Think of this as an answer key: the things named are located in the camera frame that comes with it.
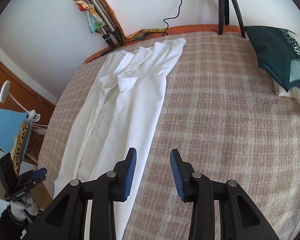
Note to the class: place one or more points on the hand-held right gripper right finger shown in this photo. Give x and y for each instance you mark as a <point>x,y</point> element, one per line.
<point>176,172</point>

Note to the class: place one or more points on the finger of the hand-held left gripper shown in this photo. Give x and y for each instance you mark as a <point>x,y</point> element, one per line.
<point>40,173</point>

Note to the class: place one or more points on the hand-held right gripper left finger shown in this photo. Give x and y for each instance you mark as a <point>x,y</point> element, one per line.
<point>130,172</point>

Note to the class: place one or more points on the leopard print cloth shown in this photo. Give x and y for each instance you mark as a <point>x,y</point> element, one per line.
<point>20,142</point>

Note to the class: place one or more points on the person's left hand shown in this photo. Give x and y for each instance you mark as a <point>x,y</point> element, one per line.
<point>21,207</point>

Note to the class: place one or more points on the dark green printed garment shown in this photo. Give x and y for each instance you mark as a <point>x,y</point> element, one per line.
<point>270,52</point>

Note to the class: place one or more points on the person's left forearm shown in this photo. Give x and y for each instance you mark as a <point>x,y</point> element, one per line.
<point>11,218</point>

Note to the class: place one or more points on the light blue chair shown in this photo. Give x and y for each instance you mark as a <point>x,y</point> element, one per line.
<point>5,127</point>

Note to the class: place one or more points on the white desk lamp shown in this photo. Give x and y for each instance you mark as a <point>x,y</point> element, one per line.
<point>5,91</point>

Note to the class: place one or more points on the colourful orange scarf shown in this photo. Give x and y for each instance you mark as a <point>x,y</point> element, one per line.
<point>95,22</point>

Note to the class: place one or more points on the beige plaid blanket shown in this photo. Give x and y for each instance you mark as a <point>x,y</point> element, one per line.
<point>215,105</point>

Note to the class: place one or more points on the light teal cloth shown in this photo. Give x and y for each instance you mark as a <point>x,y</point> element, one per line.
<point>298,72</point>

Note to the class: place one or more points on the grey folded tripod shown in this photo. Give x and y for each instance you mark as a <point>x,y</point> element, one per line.
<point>102,15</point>

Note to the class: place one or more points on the white pants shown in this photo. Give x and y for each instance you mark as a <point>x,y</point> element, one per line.
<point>130,92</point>

